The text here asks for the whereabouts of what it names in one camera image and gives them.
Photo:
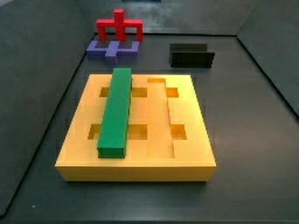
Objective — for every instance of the blue long bar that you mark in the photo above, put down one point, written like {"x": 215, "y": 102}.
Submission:
{"x": 142, "y": 1}

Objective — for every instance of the yellow slotted board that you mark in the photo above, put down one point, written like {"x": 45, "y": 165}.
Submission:
{"x": 168, "y": 148}

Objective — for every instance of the green long bar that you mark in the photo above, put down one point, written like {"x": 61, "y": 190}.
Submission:
{"x": 112, "y": 136}

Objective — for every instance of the black U-shaped block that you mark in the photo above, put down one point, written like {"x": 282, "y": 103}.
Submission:
{"x": 191, "y": 55}

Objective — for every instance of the purple comb-shaped block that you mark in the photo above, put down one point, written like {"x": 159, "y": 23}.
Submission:
{"x": 111, "y": 53}

